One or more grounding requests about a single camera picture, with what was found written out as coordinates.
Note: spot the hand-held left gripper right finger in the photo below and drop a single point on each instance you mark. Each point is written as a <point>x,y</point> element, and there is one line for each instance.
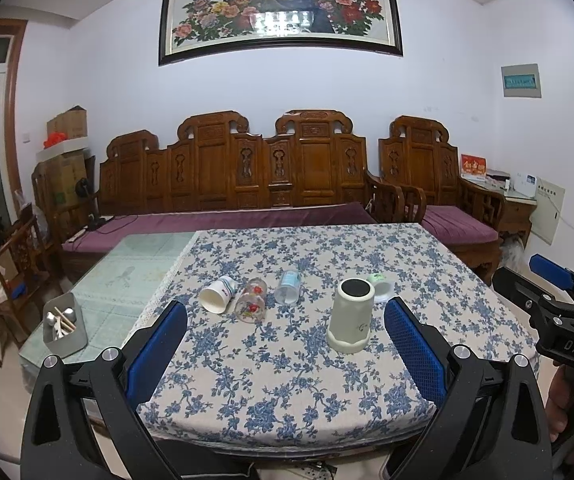
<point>414,355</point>

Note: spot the blue floral tablecloth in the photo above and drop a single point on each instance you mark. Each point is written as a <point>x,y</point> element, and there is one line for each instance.
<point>292,385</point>

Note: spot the clear plastic bag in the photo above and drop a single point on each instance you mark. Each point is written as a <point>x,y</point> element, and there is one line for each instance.
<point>512,257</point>

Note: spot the carved wooden armchair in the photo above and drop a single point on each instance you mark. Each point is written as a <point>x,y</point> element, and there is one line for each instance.
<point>417,160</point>

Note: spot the white power strip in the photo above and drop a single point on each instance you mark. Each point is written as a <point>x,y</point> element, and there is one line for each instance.
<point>314,472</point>

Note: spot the long purple seat cushion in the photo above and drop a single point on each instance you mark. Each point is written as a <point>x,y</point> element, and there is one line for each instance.
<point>217,222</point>

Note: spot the white paper cup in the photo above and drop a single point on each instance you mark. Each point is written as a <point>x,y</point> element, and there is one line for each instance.
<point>217,296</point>

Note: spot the wooden chopsticks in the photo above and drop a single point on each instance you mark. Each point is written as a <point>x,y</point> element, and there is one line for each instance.
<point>66,319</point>

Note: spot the clear plastic cup blue label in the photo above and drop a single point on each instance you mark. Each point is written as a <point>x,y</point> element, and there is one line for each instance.
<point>288,287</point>

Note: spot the small grey wall panel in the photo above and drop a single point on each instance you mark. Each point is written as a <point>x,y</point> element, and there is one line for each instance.
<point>520,81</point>

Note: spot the white plastic spoon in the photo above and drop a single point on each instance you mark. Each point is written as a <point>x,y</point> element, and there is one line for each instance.
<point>53,324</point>

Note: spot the small white cup green print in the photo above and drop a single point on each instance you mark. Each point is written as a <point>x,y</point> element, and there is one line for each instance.
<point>382,288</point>

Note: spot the orange plastic item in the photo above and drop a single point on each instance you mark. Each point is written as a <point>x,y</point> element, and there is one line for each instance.
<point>55,140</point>

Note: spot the wooden side table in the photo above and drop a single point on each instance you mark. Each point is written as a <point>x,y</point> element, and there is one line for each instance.
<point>517,210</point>

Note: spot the small black fan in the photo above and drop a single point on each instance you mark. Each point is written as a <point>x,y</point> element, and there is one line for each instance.
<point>86,195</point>

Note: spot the small cardboard box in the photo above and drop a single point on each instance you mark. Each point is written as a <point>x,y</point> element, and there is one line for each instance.
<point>69,122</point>

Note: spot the red desk calendar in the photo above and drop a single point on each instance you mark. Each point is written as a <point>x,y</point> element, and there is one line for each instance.
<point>473,167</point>

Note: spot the carved wooden sofa bench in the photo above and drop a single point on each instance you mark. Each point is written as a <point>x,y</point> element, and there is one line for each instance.
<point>217,170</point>

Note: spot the wooden door frame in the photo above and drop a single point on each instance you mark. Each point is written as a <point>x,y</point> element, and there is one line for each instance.
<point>14,110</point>

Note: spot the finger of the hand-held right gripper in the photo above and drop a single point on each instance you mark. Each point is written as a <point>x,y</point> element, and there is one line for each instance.
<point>551,270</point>
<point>514,287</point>

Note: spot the cream ceramic cup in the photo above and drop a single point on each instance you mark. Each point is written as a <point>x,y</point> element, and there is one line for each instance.
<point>351,320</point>

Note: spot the framed peacock flower painting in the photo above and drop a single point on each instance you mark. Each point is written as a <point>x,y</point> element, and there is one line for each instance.
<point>277,5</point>

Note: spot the grey utensil container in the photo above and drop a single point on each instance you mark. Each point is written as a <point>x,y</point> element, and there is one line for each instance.
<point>67,340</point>

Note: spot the person's right hand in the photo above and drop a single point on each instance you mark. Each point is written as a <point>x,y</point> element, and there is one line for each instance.
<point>564,400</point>

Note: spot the white box device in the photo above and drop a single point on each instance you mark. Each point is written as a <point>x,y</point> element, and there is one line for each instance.
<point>524,185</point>

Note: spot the large white wall cabinet door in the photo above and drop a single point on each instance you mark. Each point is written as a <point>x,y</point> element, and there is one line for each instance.
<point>549,210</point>

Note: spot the square purple seat cushion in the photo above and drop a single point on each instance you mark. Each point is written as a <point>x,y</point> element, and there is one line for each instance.
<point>459,225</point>

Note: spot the glass cup with red print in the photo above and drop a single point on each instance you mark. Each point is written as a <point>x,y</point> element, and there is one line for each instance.
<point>252,302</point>

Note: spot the large cardboard box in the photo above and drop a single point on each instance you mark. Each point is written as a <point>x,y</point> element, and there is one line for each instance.
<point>64,177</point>

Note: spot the wooden side chair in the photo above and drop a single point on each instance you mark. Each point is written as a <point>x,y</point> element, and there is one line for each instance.
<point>14,270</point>

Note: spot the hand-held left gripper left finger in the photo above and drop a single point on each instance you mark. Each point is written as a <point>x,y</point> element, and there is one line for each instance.
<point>159,352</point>

